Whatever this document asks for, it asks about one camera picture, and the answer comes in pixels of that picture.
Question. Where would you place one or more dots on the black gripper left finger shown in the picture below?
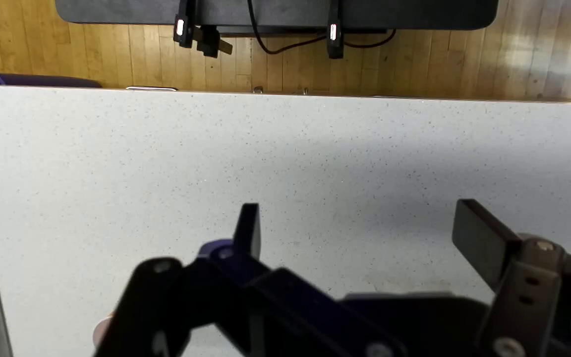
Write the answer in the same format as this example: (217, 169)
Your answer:
(262, 312)

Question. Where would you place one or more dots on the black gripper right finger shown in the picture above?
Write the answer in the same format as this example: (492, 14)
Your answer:
(530, 276)

